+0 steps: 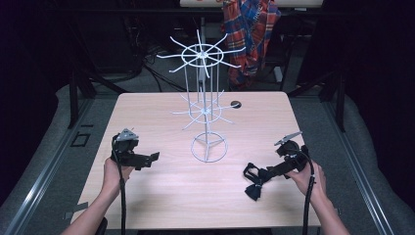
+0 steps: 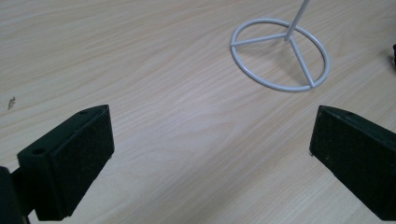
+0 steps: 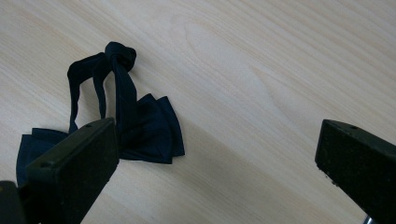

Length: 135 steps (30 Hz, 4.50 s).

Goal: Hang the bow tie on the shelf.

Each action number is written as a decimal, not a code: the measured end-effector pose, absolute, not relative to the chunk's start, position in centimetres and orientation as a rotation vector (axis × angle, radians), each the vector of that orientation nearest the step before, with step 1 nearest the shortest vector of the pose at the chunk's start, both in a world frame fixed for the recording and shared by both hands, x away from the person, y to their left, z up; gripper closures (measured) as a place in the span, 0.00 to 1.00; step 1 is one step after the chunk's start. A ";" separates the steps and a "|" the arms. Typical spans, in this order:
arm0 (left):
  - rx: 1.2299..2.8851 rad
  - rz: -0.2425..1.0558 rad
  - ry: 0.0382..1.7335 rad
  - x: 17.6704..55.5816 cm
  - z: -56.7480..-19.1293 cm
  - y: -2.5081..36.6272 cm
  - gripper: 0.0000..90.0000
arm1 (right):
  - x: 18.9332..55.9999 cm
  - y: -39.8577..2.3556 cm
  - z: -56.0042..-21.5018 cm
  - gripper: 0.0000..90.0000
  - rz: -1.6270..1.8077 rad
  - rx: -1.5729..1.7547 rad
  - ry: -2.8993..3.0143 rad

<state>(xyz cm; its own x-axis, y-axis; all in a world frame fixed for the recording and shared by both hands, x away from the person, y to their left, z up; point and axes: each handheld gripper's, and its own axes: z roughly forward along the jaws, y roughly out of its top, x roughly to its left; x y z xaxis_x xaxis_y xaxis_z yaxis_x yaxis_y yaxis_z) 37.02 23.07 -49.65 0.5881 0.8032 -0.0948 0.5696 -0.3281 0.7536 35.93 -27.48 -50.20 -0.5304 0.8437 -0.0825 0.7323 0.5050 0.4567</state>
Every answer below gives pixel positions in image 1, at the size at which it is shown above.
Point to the black metal stand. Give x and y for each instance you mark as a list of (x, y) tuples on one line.
[(73, 98), (339, 101)]

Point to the person's left hand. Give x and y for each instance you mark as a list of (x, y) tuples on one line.
[(115, 173)]

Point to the black floor socket plate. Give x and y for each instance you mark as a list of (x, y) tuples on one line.
[(80, 139)]

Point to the grey floor tape strip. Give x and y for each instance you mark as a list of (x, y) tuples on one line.
[(75, 209)]

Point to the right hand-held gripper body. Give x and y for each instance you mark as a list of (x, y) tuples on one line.
[(291, 153)]

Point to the person's right hand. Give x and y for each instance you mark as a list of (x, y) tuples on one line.
[(310, 182)]

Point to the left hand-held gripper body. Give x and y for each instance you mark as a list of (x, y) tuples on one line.
[(125, 147)]

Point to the plaid cloth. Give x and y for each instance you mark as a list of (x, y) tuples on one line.
[(249, 39)]

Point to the black bow tie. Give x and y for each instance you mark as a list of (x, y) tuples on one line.
[(257, 181)]

